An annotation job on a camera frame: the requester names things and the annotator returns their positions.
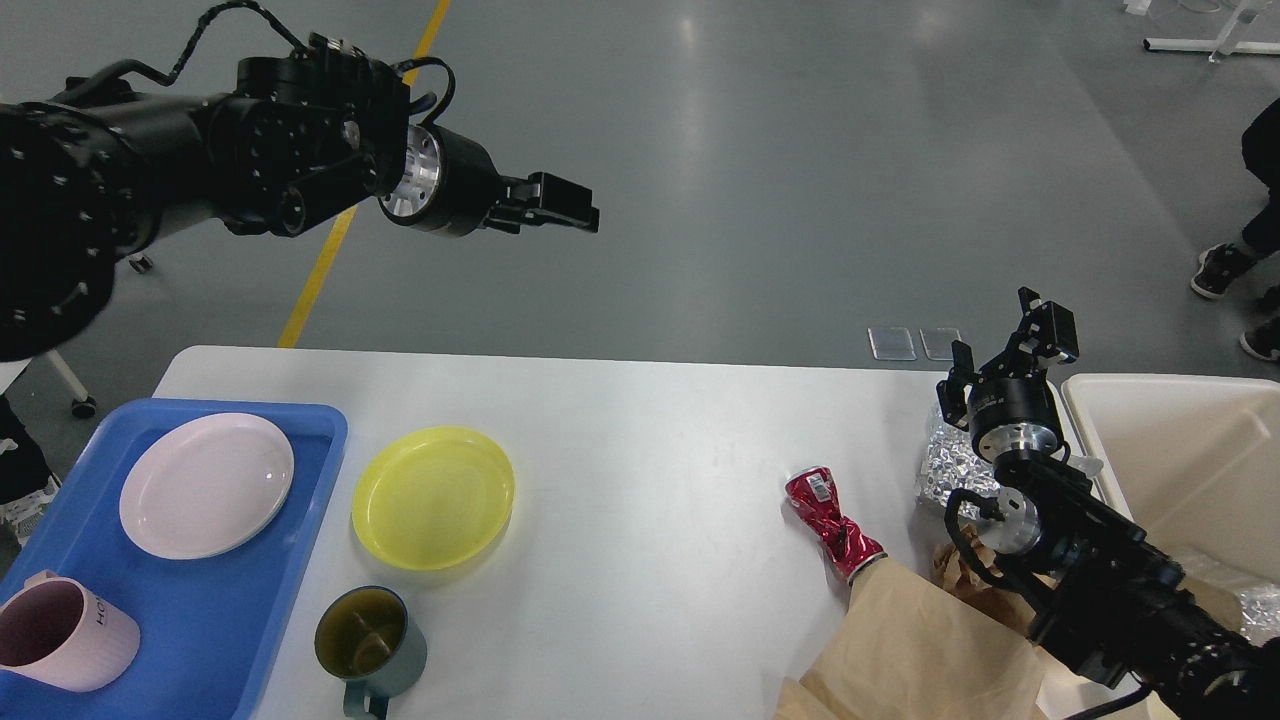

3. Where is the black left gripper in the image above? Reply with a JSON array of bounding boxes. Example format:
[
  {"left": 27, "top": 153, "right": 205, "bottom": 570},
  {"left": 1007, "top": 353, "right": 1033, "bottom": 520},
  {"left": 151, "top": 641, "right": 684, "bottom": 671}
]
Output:
[{"left": 378, "top": 124, "right": 600, "bottom": 237}]

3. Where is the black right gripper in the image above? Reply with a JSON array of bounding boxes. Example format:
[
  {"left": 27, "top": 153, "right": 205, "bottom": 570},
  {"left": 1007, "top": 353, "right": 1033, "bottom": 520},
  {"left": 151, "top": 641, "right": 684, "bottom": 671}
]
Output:
[{"left": 937, "top": 288, "right": 1080, "bottom": 462}]

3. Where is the yellow plastic plate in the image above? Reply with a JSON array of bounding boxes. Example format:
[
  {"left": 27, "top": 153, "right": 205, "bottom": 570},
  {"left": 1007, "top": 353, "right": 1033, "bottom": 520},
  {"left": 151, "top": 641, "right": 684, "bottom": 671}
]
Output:
[{"left": 351, "top": 427, "right": 516, "bottom": 571}]

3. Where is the dark green mug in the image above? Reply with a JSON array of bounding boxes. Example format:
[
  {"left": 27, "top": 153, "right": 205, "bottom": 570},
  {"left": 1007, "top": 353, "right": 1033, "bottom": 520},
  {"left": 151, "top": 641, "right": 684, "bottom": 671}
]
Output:
[{"left": 314, "top": 585, "right": 428, "bottom": 719}]

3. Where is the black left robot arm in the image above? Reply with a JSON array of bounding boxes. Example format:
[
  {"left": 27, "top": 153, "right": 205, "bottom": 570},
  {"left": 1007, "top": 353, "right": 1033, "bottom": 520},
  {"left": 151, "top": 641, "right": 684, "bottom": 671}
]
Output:
[{"left": 1, "top": 1, "right": 600, "bottom": 363}]

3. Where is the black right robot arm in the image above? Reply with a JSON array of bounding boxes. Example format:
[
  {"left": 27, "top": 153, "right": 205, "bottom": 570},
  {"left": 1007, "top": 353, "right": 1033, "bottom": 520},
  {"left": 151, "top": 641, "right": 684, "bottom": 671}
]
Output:
[{"left": 936, "top": 287, "right": 1279, "bottom": 719}]

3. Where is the clear floor plate right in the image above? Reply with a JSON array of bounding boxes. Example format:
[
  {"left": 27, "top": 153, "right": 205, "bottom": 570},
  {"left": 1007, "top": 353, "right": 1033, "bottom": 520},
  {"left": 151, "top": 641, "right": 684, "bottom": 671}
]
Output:
[{"left": 919, "top": 327, "right": 963, "bottom": 363}]

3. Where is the clear floor plate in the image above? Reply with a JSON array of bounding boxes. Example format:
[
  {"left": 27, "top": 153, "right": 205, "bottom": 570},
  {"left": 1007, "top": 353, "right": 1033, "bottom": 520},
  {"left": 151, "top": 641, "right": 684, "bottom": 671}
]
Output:
[
  {"left": 867, "top": 325, "right": 918, "bottom": 363},
  {"left": 919, "top": 327, "right": 963, "bottom": 363}
]

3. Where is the crumpled aluminium foil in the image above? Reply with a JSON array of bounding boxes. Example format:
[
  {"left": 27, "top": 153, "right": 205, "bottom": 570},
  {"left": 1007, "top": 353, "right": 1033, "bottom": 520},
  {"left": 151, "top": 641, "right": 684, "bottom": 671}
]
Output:
[{"left": 915, "top": 404, "right": 1001, "bottom": 512}]

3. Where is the clear floor plate left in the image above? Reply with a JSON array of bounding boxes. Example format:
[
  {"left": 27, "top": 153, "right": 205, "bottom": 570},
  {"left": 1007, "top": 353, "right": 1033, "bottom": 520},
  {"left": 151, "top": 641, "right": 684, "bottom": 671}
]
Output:
[{"left": 867, "top": 325, "right": 918, "bottom": 363}]

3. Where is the crumpled brown paper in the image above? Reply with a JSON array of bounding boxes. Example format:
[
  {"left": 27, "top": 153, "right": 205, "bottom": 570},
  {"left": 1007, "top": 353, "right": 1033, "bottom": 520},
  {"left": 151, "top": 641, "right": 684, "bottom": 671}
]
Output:
[{"left": 931, "top": 542, "right": 1036, "bottom": 635}]

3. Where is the beige plastic bin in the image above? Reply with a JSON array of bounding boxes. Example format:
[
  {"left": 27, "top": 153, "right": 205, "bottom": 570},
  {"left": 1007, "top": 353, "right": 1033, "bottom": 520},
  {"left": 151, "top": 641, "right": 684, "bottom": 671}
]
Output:
[{"left": 1060, "top": 374, "right": 1280, "bottom": 720}]

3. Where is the crushed red soda can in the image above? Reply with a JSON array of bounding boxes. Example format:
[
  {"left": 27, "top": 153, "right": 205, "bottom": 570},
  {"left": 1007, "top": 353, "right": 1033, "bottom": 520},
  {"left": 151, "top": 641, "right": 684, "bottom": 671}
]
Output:
[{"left": 783, "top": 466, "right": 887, "bottom": 585}]

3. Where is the person's black sneaker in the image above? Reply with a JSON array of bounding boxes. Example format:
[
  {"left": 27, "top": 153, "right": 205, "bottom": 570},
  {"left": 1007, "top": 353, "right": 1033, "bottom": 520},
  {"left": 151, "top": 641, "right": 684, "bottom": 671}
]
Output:
[{"left": 1189, "top": 243, "right": 1258, "bottom": 301}]

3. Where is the brown paper bag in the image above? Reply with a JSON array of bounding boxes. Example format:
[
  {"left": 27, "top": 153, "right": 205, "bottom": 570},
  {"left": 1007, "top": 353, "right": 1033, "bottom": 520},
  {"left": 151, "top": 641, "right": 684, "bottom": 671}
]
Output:
[{"left": 774, "top": 559, "right": 1044, "bottom": 719}]

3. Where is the foil inside bin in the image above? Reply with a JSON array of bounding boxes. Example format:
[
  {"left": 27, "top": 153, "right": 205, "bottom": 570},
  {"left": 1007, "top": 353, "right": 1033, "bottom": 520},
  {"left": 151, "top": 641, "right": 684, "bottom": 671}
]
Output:
[{"left": 1175, "top": 550, "right": 1280, "bottom": 646}]

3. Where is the white stand base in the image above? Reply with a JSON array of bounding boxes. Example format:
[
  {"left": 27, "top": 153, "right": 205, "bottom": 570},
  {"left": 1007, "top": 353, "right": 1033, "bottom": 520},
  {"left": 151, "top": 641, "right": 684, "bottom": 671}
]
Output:
[{"left": 1142, "top": 1, "right": 1279, "bottom": 63}]

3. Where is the pink round plate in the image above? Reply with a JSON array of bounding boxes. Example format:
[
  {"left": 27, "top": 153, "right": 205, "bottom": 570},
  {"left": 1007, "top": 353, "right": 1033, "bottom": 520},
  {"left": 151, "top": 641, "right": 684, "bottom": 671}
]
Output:
[{"left": 118, "top": 413, "right": 294, "bottom": 561}]

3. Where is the blue plastic tray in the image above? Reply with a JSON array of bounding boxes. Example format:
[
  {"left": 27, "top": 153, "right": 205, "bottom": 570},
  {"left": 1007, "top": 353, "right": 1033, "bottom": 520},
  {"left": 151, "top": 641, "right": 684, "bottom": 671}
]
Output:
[{"left": 1, "top": 398, "right": 348, "bottom": 719}]

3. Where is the pink ribbed mug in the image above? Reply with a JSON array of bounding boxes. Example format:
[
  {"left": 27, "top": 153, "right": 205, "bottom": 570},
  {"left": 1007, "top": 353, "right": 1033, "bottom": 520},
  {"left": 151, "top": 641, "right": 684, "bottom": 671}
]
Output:
[{"left": 1, "top": 570, "right": 141, "bottom": 693}]

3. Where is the white chair frame with casters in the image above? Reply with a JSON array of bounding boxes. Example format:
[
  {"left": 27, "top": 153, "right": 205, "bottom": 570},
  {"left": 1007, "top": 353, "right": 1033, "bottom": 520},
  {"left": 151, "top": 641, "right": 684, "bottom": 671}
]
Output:
[{"left": 42, "top": 252, "right": 154, "bottom": 419}]

